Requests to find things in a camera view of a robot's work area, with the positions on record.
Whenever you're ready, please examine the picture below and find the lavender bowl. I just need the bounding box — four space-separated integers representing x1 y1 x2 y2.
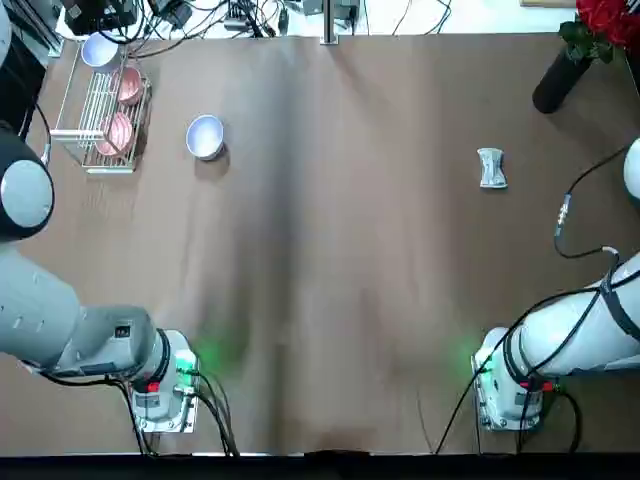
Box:
185 114 226 162
80 31 123 69

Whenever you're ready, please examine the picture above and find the silver sponge cloth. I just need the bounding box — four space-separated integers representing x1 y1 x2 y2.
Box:
476 147 510 190

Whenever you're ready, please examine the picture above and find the pink bowl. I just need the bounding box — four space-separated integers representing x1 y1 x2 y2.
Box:
110 67 144 106
94 111 135 158

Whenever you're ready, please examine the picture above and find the black usb hub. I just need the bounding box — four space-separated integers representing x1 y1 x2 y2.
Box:
224 12 262 32

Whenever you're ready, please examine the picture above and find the black cylindrical vase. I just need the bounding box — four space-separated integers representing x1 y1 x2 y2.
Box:
532 47 591 115

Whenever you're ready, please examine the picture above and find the black electronics box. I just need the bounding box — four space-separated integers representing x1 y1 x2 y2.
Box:
64 0 139 36

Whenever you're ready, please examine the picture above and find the red flower bouquet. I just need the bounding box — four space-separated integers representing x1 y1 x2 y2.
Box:
558 0 640 65

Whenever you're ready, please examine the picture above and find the black arm base cable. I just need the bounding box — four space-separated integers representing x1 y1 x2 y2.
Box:
192 369 242 457

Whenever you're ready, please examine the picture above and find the aluminium frame post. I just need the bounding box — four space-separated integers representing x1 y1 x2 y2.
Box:
319 0 340 46

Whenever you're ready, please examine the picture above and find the black cable with silver connector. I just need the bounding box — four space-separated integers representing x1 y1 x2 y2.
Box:
553 143 632 261

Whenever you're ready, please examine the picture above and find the metal wire dish rack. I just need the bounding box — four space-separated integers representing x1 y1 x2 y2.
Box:
49 42 153 175

